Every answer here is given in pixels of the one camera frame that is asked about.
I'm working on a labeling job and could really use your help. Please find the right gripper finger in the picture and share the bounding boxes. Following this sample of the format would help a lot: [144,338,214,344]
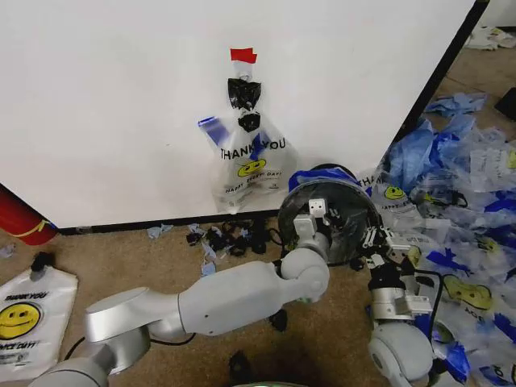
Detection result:
[361,225,384,264]
[382,227,421,267]

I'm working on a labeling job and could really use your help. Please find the black round trash bin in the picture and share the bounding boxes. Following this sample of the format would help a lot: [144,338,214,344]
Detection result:
[277,163,382,267]

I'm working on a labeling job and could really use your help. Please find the blue-edged bin liner bag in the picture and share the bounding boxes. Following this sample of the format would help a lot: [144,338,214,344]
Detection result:
[288,165,358,191]

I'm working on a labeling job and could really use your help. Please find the clear smiley bag beside bin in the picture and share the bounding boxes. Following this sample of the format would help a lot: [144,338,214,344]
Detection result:
[357,168,422,229]

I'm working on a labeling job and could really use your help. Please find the clear bag with stretched smiley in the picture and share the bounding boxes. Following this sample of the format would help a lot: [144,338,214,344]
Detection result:
[441,265,509,327]

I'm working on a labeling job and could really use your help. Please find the clear thank you smiley bag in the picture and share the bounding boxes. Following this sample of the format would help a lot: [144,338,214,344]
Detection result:
[196,60,300,213]

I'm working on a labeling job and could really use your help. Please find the crumpled blue plastic bag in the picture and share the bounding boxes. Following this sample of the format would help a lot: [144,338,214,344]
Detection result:
[381,119,460,194]

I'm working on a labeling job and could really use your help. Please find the pale blue crumpled bag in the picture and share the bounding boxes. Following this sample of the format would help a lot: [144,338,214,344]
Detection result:
[425,92,489,122]

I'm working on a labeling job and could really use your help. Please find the white thank you smiley bag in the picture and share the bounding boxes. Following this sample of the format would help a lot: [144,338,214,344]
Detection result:
[0,267,80,371]

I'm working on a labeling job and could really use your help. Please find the black tape scrap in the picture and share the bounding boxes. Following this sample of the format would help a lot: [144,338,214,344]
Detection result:
[268,309,290,332]

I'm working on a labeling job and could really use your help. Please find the pale blue torn scrap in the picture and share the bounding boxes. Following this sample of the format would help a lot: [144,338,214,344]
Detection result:
[199,246,221,279]

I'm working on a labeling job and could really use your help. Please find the large black tape patch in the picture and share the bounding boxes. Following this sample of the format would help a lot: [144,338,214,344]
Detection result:
[227,77,262,110]

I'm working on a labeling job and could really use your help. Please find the white robot front shell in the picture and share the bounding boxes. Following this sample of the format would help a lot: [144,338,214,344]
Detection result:
[229,378,307,387]

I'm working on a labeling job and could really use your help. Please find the pale blue plastic scrap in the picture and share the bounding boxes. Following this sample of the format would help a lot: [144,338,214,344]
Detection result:
[145,223,175,241]

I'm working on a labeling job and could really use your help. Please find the dark flat object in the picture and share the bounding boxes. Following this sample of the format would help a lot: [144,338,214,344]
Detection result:
[493,89,516,122]

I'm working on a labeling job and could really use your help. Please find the red tape strip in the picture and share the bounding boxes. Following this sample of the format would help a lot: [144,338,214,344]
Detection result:
[229,47,260,65]

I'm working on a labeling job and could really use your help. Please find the white printed bags heap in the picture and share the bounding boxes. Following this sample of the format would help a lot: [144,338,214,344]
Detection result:
[465,24,516,52]

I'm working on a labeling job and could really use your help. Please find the red cylinder with yellow line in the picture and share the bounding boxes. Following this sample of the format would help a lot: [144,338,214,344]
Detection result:
[0,183,58,247]

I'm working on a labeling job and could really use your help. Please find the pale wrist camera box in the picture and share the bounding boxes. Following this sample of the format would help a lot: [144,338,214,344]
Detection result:
[307,197,327,218]

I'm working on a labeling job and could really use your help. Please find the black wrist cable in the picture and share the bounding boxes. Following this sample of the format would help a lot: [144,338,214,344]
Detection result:
[414,270,447,347]

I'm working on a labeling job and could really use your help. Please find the black floor cable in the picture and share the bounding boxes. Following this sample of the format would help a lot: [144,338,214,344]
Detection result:
[59,336,197,362]

